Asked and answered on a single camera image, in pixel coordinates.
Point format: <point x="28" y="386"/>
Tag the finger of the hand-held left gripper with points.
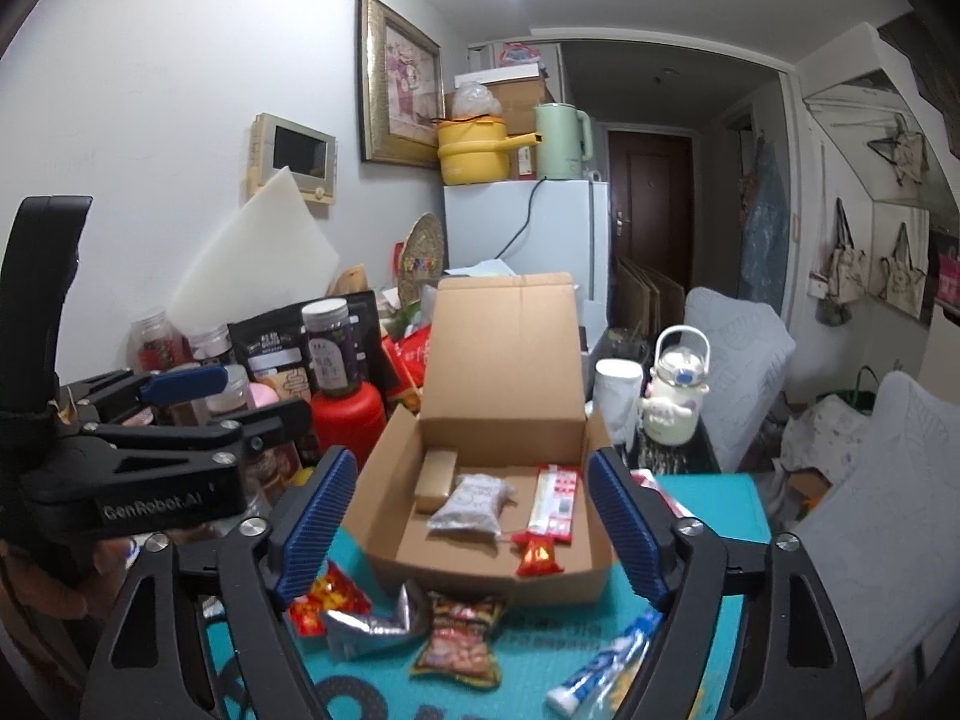
<point x="184" y="382"/>
<point x="255" y="431"/>

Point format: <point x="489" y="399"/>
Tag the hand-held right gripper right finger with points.
<point x="622" y="525"/>

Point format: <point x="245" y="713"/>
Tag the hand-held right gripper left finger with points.
<point x="315" y="521"/>

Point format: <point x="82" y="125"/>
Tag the red white strip packet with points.
<point x="553" y="502"/>

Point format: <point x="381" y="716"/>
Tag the red snack packet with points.
<point x="337" y="596"/>

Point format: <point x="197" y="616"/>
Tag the red gold candy packet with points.
<point x="538" y="555"/>

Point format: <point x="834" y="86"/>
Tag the silver snack packet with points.
<point x="375" y="626"/>

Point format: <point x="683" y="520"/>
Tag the small brown chocolate box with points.
<point x="436" y="480"/>

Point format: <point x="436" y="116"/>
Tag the white printed pastry packet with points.
<point x="472" y="506"/>

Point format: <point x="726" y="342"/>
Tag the brown nut snack packet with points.
<point x="457" y="641"/>

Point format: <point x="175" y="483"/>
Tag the cardboard box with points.
<point x="502" y="360"/>

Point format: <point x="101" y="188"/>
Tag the person's left hand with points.
<point x="112" y="559"/>

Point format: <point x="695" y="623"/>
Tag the group of clear plastic jars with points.
<point x="161" y="341"/>

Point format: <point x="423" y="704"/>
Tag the red white flat packet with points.
<point x="660" y="491"/>

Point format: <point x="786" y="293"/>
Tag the black printed pouch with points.
<point x="270" y="349"/>

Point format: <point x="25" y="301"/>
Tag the red bottle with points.
<point x="349" y="424"/>

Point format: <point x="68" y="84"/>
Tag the dark label jar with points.
<point x="334" y="349"/>

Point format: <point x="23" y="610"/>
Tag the white mug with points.
<point x="619" y="397"/>

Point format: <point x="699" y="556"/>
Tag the white water jug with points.
<point x="675" y="397"/>

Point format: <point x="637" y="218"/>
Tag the white foam board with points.
<point x="259" y="255"/>

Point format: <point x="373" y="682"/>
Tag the teal printed mat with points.
<point x="540" y="660"/>

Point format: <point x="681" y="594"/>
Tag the red packets pile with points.
<point x="409" y="360"/>

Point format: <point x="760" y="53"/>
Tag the grey covered chair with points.
<point x="885" y="525"/>
<point x="739" y="367"/>

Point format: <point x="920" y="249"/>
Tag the flat cardboard sheets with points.
<point x="649" y="300"/>

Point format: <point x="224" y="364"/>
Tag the woven round tray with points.
<point x="421" y="255"/>

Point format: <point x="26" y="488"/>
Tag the dark green bag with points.
<point x="847" y="394"/>

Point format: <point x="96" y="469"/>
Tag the white fridge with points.
<point x="562" y="232"/>

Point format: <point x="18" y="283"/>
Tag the dark brown door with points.
<point x="649" y="202"/>

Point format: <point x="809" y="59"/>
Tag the blue plastic hanging cover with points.
<point x="765" y="232"/>

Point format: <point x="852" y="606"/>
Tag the beige tote bag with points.
<point x="847" y="262"/>
<point x="904" y="277"/>

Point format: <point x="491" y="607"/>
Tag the yellow pot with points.
<point x="472" y="154"/>

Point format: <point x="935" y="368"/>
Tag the framed picture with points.
<point x="401" y="82"/>

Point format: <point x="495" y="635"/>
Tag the green electric kettle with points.
<point x="562" y="142"/>

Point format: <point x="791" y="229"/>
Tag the clear plastic bag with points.
<point x="476" y="99"/>

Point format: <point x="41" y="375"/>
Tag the cardboard boxes on fridge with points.
<point x="517" y="101"/>

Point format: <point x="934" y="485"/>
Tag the star shaped hanging bag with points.
<point x="904" y="154"/>

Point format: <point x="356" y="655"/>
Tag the wall intercom panel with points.
<point x="296" y="154"/>

